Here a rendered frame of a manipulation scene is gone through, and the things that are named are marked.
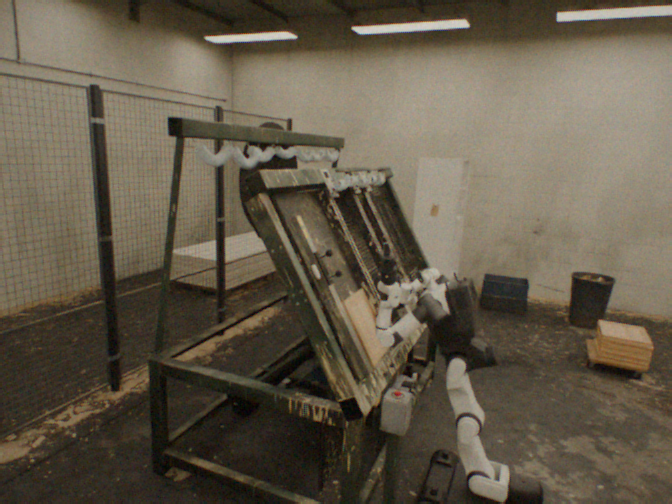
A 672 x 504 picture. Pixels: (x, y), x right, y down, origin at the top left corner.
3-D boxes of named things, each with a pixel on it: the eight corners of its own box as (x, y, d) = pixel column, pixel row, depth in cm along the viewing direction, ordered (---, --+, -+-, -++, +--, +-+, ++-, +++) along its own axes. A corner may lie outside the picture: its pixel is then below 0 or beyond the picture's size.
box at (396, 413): (403, 438, 220) (406, 404, 216) (379, 431, 225) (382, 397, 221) (409, 425, 231) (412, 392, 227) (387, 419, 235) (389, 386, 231)
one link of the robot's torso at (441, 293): (489, 325, 266) (471, 266, 263) (483, 346, 235) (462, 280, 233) (440, 334, 279) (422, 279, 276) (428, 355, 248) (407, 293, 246)
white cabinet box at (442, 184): (446, 310, 639) (463, 159, 591) (405, 302, 662) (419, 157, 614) (454, 298, 693) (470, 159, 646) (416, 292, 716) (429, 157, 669)
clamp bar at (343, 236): (386, 347, 289) (420, 336, 278) (306, 176, 287) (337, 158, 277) (391, 342, 298) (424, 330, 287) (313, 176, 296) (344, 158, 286)
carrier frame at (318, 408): (352, 552, 246) (361, 411, 227) (152, 472, 298) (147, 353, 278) (434, 377, 443) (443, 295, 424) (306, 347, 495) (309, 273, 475)
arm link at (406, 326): (389, 345, 250) (420, 319, 246) (390, 355, 238) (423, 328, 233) (375, 330, 249) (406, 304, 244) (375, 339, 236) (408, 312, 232)
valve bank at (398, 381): (402, 439, 249) (406, 399, 243) (377, 432, 254) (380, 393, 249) (423, 397, 294) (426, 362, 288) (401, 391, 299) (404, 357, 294)
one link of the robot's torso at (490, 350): (501, 360, 256) (491, 330, 255) (499, 369, 245) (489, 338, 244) (452, 368, 269) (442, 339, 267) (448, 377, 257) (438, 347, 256)
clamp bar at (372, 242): (403, 326, 325) (434, 315, 315) (332, 175, 324) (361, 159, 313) (407, 322, 334) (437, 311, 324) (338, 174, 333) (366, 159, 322)
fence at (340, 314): (363, 376, 251) (370, 374, 249) (290, 219, 250) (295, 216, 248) (366, 372, 255) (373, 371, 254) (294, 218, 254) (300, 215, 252)
